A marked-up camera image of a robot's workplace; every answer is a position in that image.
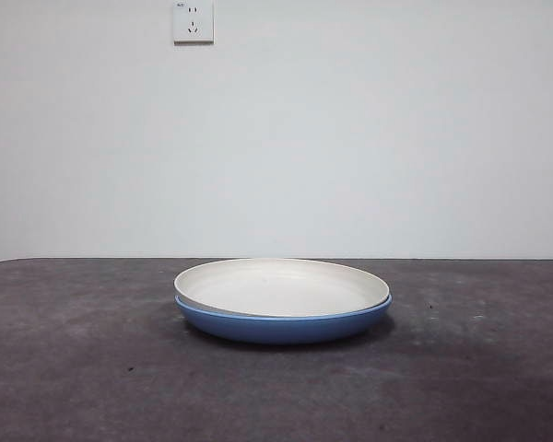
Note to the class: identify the white round plate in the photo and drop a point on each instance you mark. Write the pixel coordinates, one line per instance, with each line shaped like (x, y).
(276, 287)

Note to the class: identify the blue round plate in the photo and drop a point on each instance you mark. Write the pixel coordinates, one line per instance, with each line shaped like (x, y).
(281, 329)

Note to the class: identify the white wall socket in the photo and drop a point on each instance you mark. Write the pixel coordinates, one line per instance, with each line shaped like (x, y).
(193, 23)

